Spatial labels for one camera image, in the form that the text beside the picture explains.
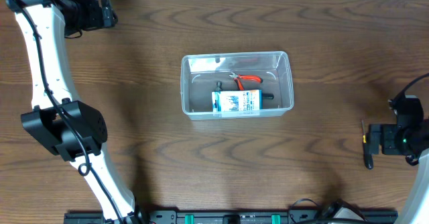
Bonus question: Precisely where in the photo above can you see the black yellow screwdriver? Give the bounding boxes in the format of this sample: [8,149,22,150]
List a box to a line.
[361,119,373,170]

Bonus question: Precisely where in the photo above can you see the clear plastic container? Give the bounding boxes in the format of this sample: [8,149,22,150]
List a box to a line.
[180,51,294,120]

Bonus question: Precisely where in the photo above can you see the small black-handled hammer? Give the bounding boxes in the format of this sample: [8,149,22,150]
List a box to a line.
[215,81,274,100]

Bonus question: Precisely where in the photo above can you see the red-handled pliers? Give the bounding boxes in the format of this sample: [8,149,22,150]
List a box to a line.
[229,72,263,91]

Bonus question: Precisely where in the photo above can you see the blue white screwdriver box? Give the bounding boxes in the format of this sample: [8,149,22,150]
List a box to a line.
[212,90,262,112]

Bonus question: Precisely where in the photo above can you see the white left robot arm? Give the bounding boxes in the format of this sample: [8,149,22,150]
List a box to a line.
[5,0,148,223]

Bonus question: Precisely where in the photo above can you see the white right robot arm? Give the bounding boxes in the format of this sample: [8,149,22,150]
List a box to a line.
[363,93,428,224]

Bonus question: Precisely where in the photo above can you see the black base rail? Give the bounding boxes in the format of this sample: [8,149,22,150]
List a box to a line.
[63,209,398,224]

